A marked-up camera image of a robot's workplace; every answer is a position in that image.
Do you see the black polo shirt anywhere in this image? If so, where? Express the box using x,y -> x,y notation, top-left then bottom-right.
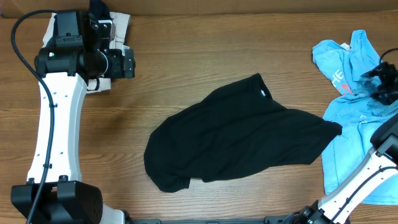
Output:
144,73 -> 342,193

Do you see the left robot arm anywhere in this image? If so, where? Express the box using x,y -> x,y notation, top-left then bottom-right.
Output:
11,7 -> 135,223

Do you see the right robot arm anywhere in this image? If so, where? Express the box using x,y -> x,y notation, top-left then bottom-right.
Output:
281,115 -> 397,224

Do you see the folded beige garment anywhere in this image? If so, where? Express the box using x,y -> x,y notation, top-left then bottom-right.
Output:
43,12 -> 131,93

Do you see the folded black garment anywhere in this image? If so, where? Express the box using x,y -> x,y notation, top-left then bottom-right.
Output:
89,0 -> 111,20

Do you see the light blue t-shirt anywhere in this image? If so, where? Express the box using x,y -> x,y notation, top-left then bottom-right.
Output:
312,30 -> 397,194

